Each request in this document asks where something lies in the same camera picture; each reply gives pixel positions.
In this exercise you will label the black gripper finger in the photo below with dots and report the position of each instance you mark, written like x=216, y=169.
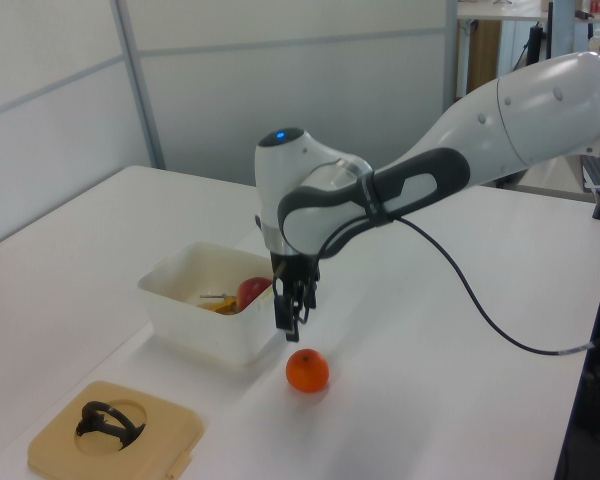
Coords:
x=283, y=312
x=309, y=297

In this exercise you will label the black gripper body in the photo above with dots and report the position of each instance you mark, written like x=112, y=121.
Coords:
x=292, y=267

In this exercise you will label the red apple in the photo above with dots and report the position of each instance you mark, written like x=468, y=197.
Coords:
x=251, y=291

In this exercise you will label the orange tangerine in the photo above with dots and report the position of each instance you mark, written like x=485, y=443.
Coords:
x=307, y=371

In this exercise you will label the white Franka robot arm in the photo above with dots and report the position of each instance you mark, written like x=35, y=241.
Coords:
x=530, y=110

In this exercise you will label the white plastic container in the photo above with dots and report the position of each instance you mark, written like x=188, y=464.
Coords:
x=200, y=330

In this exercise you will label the orange C-clamp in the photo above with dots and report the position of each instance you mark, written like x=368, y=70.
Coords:
x=226, y=305

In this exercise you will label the grey office partition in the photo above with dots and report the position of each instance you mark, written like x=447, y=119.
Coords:
x=55, y=125
x=280, y=75

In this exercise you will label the beige plastic lid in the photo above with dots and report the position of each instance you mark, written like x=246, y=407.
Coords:
x=55, y=450

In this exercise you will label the wooden office desk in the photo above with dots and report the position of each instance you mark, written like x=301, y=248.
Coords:
x=485, y=55

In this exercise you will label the clear plastic bottle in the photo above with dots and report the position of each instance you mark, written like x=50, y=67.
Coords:
x=599, y=42

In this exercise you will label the black frame post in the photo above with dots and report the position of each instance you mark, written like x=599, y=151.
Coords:
x=597, y=400

